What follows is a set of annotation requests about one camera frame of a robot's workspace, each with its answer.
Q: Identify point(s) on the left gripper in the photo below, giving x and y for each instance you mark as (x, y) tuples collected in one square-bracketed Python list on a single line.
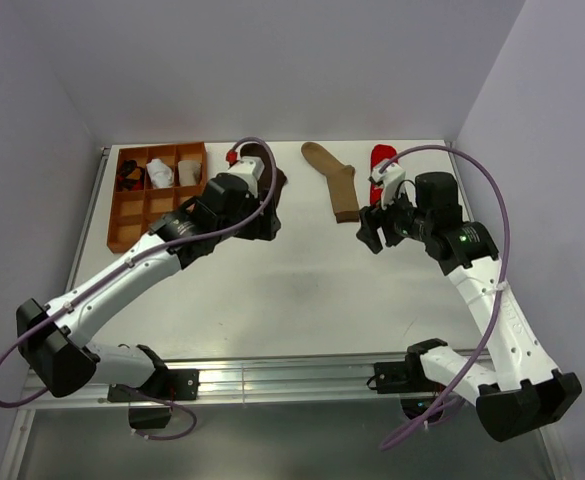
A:
[(259, 229)]

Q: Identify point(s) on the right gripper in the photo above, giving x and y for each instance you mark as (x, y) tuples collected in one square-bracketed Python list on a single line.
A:
[(374, 217)]

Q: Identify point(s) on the beige and red reindeer sock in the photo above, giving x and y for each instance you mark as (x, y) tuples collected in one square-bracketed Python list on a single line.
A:
[(189, 172)]

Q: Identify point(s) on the white sock with black stripes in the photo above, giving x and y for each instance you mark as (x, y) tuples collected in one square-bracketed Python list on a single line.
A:
[(160, 174)]

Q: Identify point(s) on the black orange argyle sock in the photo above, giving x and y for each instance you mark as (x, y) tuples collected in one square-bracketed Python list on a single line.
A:
[(130, 176)]

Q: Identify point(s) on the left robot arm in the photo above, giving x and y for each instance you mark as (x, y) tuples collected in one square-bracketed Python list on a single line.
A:
[(59, 343)]

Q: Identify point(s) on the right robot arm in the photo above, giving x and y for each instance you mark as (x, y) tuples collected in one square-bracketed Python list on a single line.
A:
[(524, 389)]

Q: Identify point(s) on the dark brown sock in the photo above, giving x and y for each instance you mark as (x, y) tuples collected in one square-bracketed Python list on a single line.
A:
[(264, 182)]

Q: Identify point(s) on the orange compartment tray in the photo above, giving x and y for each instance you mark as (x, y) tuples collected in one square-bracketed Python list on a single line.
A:
[(132, 212)]

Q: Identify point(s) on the tan sock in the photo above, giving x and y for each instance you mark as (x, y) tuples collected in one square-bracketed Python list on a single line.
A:
[(340, 181)]

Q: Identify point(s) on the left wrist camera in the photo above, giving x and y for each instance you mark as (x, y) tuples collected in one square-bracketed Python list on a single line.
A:
[(247, 168)]

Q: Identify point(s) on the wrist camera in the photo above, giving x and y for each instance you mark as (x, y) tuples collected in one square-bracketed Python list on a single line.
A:
[(386, 180), (247, 168)]

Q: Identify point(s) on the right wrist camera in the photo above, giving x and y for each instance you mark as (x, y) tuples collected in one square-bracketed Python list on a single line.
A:
[(386, 180)]

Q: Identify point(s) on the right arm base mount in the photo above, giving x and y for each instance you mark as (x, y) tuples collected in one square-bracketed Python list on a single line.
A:
[(399, 377)]

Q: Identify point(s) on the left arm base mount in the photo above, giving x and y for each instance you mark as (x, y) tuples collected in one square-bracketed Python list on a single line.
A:
[(164, 387)]

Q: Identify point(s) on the aluminium rail frame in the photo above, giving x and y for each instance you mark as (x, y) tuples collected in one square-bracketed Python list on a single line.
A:
[(334, 378)]

